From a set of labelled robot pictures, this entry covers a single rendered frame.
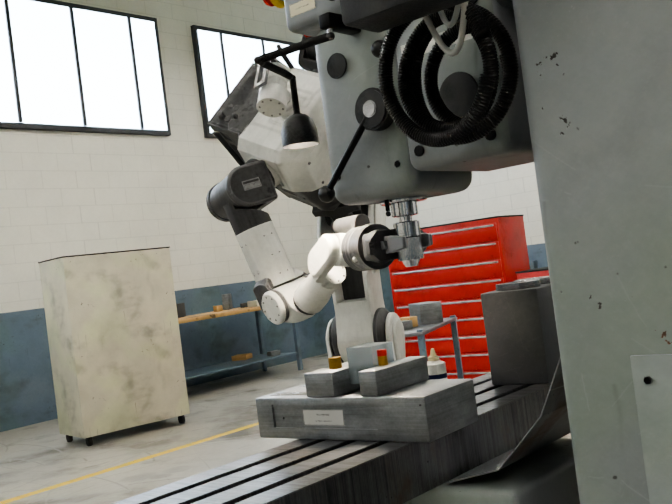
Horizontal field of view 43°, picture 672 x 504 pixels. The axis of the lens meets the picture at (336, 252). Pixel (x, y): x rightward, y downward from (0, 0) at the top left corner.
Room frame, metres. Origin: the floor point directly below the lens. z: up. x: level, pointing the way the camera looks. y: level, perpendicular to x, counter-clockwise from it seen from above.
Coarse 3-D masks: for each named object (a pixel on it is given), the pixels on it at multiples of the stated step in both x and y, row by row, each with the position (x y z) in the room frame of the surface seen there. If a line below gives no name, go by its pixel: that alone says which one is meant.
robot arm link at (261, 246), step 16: (272, 224) 1.94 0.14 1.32; (240, 240) 1.92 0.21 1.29; (256, 240) 1.90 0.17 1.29; (272, 240) 1.92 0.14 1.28; (256, 256) 1.91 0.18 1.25; (272, 256) 1.91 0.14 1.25; (256, 272) 1.92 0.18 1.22; (272, 272) 1.90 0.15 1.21; (288, 272) 1.92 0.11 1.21; (304, 272) 1.96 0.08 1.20; (256, 288) 1.92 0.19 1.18; (272, 288) 1.92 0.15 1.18; (272, 304) 1.88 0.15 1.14; (272, 320) 1.90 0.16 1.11
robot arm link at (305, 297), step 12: (276, 288) 1.89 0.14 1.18; (288, 288) 1.89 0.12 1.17; (300, 288) 1.84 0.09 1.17; (312, 288) 1.80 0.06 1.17; (324, 288) 1.78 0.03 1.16; (336, 288) 1.80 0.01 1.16; (288, 300) 1.87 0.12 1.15; (300, 300) 1.84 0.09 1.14; (312, 300) 1.82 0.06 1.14; (324, 300) 1.83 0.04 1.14; (300, 312) 1.87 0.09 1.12; (312, 312) 1.86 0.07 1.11
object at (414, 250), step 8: (400, 232) 1.50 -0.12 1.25; (408, 232) 1.50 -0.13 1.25; (416, 232) 1.50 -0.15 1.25; (408, 240) 1.50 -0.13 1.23; (416, 240) 1.50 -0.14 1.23; (408, 248) 1.50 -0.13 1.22; (416, 248) 1.50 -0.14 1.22; (400, 256) 1.51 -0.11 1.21; (408, 256) 1.50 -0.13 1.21; (416, 256) 1.50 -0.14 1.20
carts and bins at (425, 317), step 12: (420, 312) 4.76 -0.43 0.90; (432, 312) 4.78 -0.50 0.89; (408, 324) 4.60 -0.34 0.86; (420, 324) 4.78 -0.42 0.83; (432, 324) 4.72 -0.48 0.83; (444, 324) 4.77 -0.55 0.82; (456, 324) 5.07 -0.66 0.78; (408, 336) 4.36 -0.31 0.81; (420, 336) 4.35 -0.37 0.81; (456, 336) 5.05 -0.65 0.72; (420, 348) 4.35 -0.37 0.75; (456, 348) 5.06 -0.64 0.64; (456, 360) 5.06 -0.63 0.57
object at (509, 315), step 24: (504, 288) 1.70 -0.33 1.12; (528, 288) 1.67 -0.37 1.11; (504, 312) 1.69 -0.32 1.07; (528, 312) 1.66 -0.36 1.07; (552, 312) 1.71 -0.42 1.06; (504, 336) 1.69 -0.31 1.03; (528, 336) 1.66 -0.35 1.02; (552, 336) 1.69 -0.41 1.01; (504, 360) 1.69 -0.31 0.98; (528, 360) 1.67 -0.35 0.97; (552, 360) 1.68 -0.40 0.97; (504, 384) 1.70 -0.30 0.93
